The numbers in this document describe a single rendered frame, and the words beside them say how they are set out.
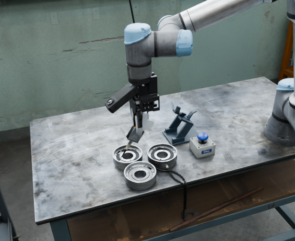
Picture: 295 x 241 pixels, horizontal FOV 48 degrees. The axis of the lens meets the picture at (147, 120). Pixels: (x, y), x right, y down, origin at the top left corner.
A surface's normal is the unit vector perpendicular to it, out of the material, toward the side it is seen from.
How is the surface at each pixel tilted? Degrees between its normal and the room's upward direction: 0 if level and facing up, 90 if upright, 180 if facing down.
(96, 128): 0
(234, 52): 90
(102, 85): 90
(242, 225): 0
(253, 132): 0
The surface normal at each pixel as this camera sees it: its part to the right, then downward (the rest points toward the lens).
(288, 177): -0.04, -0.85
